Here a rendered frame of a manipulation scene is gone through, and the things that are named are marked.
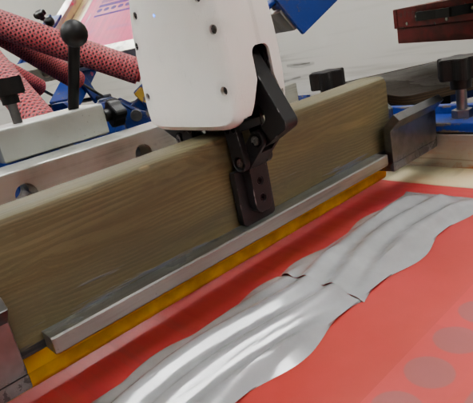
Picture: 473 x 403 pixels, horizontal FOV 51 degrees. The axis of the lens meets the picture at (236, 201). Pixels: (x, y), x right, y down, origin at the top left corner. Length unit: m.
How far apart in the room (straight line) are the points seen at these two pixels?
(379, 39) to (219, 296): 2.33
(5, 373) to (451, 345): 0.22
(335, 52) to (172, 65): 2.45
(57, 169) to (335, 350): 0.35
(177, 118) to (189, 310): 0.13
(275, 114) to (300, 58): 2.61
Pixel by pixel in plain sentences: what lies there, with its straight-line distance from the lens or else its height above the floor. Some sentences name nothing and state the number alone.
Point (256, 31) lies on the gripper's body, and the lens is 0.31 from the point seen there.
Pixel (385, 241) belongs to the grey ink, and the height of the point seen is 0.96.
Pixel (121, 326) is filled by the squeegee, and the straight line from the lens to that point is 0.32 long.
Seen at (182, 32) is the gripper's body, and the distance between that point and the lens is 0.32.
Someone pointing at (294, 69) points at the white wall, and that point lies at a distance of 2.95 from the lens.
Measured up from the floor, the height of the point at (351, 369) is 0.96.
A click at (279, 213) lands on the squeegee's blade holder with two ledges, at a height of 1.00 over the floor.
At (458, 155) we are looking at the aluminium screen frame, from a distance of 0.54.
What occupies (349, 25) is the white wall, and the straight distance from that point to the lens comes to 2.70.
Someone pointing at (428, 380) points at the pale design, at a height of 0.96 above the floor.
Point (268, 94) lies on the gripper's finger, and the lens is 0.30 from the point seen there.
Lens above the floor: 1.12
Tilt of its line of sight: 18 degrees down
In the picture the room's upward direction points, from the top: 12 degrees counter-clockwise
